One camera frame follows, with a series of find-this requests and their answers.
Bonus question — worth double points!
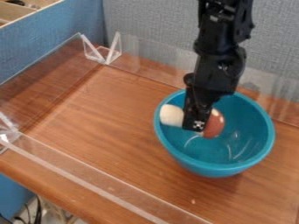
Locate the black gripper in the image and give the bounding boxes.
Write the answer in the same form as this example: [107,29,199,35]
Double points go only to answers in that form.
[182,46,247,132]

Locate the brown white toy mushroom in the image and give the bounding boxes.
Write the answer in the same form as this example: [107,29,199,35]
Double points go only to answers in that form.
[159,104,226,138]

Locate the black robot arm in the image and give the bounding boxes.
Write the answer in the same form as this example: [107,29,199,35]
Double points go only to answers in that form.
[182,0,256,132]

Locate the blue plastic bowl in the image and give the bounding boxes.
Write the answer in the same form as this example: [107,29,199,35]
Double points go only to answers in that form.
[154,93,277,178]

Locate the clear acrylic back barrier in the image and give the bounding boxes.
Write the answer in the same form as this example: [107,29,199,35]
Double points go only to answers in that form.
[117,32,299,127]

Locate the clear acrylic barrier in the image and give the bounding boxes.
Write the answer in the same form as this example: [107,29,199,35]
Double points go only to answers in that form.
[0,33,99,130]
[0,112,211,224]
[117,32,299,127]

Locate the clear acrylic left barrier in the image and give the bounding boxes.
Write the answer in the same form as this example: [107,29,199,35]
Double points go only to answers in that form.
[0,33,99,130]

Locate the clear acrylic front barrier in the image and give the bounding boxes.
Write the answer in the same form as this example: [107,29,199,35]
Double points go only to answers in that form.
[0,112,211,224]

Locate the blue partition with wooden shelf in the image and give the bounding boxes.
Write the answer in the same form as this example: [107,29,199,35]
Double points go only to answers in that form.
[0,0,106,84]

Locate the clear acrylic corner bracket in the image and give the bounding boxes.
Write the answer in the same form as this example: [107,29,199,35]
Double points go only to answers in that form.
[81,31,123,65]

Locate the black cables under table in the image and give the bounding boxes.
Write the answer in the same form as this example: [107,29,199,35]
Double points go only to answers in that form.
[0,194,45,224]

